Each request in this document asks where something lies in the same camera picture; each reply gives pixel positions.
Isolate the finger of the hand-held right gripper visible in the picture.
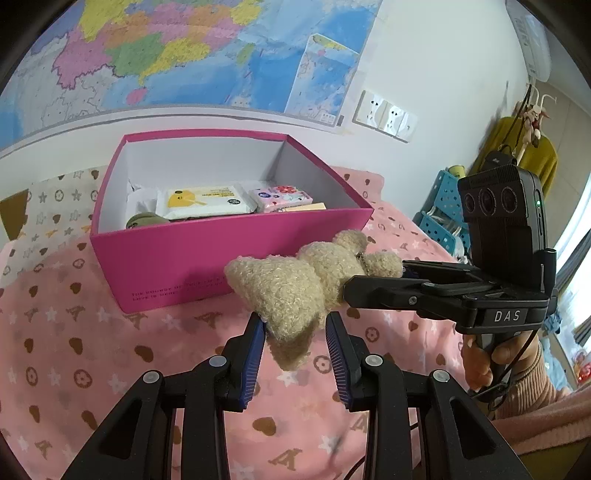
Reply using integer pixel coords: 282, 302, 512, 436
402, 260, 472, 285
344, 275, 476, 331

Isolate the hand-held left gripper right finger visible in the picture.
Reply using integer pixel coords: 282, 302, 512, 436
325, 313, 527, 480

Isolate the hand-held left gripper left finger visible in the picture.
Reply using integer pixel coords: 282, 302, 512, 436
62, 314, 266, 480

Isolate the beige plush bear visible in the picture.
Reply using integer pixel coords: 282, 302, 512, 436
224, 230, 402, 371

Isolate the pink cardboard box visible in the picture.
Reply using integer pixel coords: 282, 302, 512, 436
90, 130, 375, 315

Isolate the floral wet wipes pack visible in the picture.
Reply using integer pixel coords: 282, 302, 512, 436
248, 184, 314, 214

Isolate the white yellow wet wipes pack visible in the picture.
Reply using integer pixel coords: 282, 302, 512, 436
157, 185, 257, 220

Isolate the green plush toy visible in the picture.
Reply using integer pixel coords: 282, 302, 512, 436
124, 211, 170, 230

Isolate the person's right forearm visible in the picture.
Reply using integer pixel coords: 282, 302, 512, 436
487, 342, 591, 457

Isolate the person's right hand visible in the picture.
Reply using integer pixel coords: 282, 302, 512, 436
461, 333, 540, 392

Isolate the blue perforated plastic stool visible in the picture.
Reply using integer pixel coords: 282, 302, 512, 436
413, 170, 472, 259

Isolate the black handbag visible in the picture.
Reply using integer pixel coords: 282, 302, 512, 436
482, 150, 519, 169

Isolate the yellow hanging garment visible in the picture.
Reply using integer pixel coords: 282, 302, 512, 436
471, 117, 558, 195

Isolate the hanging plush monkey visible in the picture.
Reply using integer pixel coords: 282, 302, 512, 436
524, 104, 544, 148

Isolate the pink heart print blanket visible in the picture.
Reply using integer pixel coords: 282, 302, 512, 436
0, 166, 481, 480

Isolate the white air conditioner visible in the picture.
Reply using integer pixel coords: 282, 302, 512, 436
507, 0, 553, 84

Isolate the white star print pillow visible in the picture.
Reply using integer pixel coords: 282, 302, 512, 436
9, 166, 112, 264

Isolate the brown cushion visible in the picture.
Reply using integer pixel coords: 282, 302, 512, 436
0, 188, 33, 241

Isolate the white wall socket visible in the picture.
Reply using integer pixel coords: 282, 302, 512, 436
353, 90, 386, 127
379, 102, 407, 136
398, 112, 419, 141

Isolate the colourful wall map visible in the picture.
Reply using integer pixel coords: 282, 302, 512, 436
0, 0, 384, 153

